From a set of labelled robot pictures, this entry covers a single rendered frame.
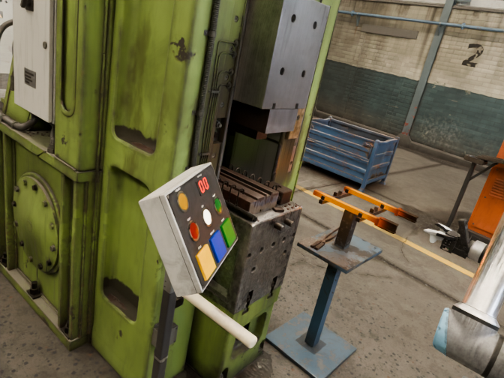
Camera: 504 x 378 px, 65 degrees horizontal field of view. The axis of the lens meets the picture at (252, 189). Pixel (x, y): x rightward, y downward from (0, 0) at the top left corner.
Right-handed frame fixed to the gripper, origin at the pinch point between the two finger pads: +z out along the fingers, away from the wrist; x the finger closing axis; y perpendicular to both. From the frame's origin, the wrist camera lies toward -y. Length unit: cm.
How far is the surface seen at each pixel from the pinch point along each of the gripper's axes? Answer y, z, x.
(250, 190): -5, 56, -68
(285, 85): -51, 48, -70
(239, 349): 79, 46, -64
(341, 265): 26.3, 22.9, -29.7
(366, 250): 26.4, 23.7, -3.2
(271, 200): -2, 49, -61
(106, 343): 83, 89, -112
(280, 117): -39, 48, -68
